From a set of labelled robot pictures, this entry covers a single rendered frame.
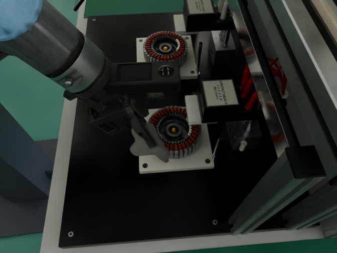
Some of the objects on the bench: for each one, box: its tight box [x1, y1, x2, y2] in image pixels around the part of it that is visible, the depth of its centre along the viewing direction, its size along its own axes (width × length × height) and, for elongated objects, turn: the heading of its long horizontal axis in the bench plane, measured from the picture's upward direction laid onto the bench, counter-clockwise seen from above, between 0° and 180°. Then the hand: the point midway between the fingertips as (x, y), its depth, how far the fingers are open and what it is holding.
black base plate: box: [58, 12, 320, 249], centre depth 65 cm, size 47×64×2 cm
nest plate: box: [136, 35, 198, 80], centre depth 70 cm, size 15×15×1 cm
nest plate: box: [139, 107, 215, 174], centre depth 57 cm, size 15×15×1 cm
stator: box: [143, 31, 188, 66], centre depth 68 cm, size 11×11×4 cm
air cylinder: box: [209, 31, 236, 67], centre depth 69 cm, size 5×8×6 cm
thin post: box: [196, 42, 203, 76], centre depth 63 cm, size 2×2×10 cm
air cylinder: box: [226, 120, 262, 150], centre depth 56 cm, size 5×8×6 cm
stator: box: [147, 106, 202, 159], centre depth 55 cm, size 11×11×4 cm
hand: (168, 126), depth 53 cm, fingers open, 14 cm apart
